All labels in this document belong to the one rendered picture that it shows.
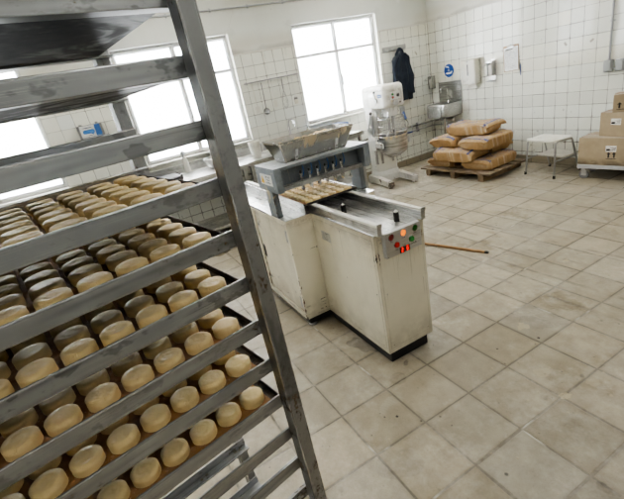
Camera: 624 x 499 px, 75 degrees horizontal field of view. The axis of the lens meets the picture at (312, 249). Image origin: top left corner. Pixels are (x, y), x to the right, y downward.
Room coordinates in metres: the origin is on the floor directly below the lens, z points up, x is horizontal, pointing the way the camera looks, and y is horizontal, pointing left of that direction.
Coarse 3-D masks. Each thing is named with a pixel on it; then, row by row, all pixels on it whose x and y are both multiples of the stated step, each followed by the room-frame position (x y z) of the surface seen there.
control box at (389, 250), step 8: (408, 224) 1.99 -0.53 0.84; (416, 224) 2.00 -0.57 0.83; (392, 232) 1.93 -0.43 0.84; (400, 232) 1.95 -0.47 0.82; (408, 232) 1.97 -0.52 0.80; (416, 232) 2.00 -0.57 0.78; (384, 240) 1.91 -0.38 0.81; (392, 240) 1.93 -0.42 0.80; (400, 240) 1.95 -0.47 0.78; (408, 240) 1.97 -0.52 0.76; (416, 240) 1.99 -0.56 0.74; (384, 248) 1.92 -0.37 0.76; (392, 248) 1.93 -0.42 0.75; (400, 248) 1.95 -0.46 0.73; (384, 256) 1.93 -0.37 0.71; (392, 256) 1.93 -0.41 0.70
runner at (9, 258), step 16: (176, 192) 0.61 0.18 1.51; (192, 192) 0.62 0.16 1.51; (208, 192) 0.64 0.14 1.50; (128, 208) 0.57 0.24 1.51; (144, 208) 0.58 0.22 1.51; (160, 208) 0.59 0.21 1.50; (176, 208) 0.60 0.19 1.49; (80, 224) 0.53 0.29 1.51; (96, 224) 0.54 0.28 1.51; (112, 224) 0.55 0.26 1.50; (128, 224) 0.56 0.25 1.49; (32, 240) 0.50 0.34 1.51; (48, 240) 0.50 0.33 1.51; (64, 240) 0.51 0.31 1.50; (80, 240) 0.52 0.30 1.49; (96, 240) 0.53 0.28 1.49; (0, 256) 0.47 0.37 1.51; (16, 256) 0.48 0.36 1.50; (32, 256) 0.49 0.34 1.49; (48, 256) 0.50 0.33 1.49; (0, 272) 0.47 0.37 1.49
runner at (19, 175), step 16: (176, 128) 0.63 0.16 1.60; (192, 128) 0.64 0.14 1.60; (112, 144) 0.57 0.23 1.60; (128, 144) 0.58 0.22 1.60; (144, 144) 0.60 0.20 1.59; (160, 144) 0.61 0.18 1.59; (176, 144) 0.62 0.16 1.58; (32, 160) 0.52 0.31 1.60; (48, 160) 0.53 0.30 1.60; (64, 160) 0.54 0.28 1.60; (80, 160) 0.55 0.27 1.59; (96, 160) 0.56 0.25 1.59; (112, 160) 0.57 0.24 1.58; (0, 176) 0.50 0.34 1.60; (16, 176) 0.50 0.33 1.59; (32, 176) 0.51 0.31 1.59; (48, 176) 0.52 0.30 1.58; (64, 176) 0.53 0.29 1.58; (0, 192) 0.49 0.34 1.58
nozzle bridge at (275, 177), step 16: (352, 144) 2.81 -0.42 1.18; (272, 160) 2.80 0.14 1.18; (304, 160) 2.56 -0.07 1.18; (320, 160) 2.70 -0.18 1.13; (352, 160) 2.80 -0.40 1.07; (368, 160) 2.76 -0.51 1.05; (272, 176) 2.50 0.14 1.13; (288, 176) 2.60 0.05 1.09; (304, 176) 2.65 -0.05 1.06; (320, 176) 2.64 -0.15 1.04; (352, 176) 2.94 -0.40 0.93; (272, 192) 2.56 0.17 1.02; (272, 208) 2.62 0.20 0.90
